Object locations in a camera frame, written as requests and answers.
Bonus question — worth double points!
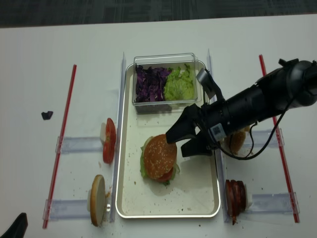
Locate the lower right clear rail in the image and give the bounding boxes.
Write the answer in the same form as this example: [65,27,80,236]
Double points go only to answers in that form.
[245,192,300,214]

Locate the clear rail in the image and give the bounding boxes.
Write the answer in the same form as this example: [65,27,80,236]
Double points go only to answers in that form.
[245,192,300,214]
[55,136,103,154]
[43,199,90,221]
[244,127,285,148]

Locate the upper right clear rail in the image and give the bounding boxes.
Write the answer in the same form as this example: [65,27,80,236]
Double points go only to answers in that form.
[244,127,285,148]

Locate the clear plastic salad box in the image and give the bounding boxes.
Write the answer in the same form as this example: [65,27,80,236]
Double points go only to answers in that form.
[132,53,205,114]

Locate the tomato slices left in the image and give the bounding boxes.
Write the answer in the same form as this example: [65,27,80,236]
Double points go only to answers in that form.
[103,118,116,164]

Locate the lower left clear rail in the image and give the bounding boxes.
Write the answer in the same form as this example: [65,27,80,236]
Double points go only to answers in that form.
[43,199,90,221]

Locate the shredded purple cabbage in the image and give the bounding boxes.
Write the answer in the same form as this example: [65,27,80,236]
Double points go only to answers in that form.
[135,64,172,103]

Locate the left red rod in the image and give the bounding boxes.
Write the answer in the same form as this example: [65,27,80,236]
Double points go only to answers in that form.
[42,64,77,230]

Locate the sliced sausage pieces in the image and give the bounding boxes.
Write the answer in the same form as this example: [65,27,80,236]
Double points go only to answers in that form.
[225,179,247,225]

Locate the purple cabbage scrap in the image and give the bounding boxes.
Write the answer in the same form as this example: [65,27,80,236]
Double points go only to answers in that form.
[41,111,53,120]

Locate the black camera cable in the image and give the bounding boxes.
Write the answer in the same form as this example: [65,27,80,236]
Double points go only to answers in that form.
[203,71,298,161]

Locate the right red rod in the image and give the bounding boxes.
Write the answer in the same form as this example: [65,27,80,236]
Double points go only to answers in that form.
[259,54,300,223]

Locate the stacked burger fillings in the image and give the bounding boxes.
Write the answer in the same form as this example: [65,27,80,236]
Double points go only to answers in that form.
[140,137,181,186]

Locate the white tomato pusher block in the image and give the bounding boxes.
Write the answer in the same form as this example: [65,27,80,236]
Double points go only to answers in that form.
[100,122,106,145]

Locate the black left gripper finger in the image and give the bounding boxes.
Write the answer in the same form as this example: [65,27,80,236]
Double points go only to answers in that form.
[0,213,28,238]

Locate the red rod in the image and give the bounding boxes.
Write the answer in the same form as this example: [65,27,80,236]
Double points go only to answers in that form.
[42,64,77,230]
[259,54,300,223]

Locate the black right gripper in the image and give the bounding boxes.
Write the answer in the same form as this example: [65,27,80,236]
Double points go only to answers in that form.
[166,99,225,157]

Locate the torn bun piece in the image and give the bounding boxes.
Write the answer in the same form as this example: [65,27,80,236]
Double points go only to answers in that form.
[223,126,250,155]

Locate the white sausage pusher block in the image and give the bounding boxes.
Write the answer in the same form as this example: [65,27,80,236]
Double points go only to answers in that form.
[244,184,253,211]

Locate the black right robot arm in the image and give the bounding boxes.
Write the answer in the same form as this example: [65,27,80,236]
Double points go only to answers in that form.
[166,59,317,157]

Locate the green lettuce in box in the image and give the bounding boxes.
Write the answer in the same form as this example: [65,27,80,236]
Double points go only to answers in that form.
[164,64,194,101]

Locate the bun bottom slice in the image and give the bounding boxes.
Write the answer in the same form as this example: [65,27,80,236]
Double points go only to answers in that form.
[90,175,106,227]

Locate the upper left clear rail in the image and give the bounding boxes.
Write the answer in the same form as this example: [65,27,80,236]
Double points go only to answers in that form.
[55,136,103,154]

